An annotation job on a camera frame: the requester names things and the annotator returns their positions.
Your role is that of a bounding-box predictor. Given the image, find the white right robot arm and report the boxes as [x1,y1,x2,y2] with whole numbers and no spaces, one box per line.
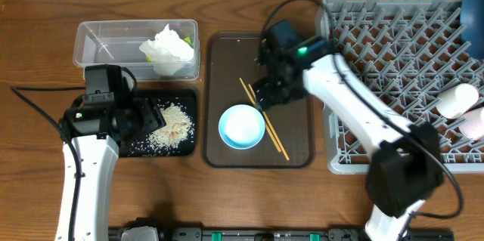
[253,36,445,240]

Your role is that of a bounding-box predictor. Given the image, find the pink plastic cup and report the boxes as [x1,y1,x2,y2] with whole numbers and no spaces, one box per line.
[459,107,484,141]

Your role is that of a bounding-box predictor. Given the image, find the grey plastic dishwasher rack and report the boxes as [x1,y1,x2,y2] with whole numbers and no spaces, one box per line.
[318,0,483,174]

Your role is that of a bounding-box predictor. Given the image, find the black plastic tray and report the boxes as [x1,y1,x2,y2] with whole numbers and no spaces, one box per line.
[119,89,197,158]

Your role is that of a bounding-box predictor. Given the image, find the pile of rice grains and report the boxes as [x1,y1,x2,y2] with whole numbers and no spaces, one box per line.
[127,101,195,157]

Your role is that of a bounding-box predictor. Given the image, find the clear plastic waste bin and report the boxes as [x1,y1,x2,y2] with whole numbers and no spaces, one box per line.
[73,19,200,81]

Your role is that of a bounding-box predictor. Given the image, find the brown plastic serving tray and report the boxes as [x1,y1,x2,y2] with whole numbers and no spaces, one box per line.
[202,32,315,169]

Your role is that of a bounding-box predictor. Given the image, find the wooden chopstick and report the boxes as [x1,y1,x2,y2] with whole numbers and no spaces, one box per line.
[239,78,282,153]
[247,84,290,161]

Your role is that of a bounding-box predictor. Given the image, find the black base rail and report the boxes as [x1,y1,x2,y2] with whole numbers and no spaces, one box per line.
[107,216,455,241]

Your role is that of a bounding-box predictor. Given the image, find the cream white plastic cup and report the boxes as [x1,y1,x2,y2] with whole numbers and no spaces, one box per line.
[436,83,479,119]

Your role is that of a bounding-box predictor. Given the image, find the dark blue plate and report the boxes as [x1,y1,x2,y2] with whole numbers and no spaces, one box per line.
[460,0,484,61]

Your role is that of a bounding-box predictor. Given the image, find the light blue bowl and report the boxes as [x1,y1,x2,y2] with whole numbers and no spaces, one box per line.
[218,104,265,150]

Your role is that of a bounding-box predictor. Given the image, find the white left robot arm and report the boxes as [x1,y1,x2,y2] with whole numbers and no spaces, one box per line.
[55,97,166,240]

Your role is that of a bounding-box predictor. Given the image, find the white paper napkin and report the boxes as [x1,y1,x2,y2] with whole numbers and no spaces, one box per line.
[139,24,194,76]

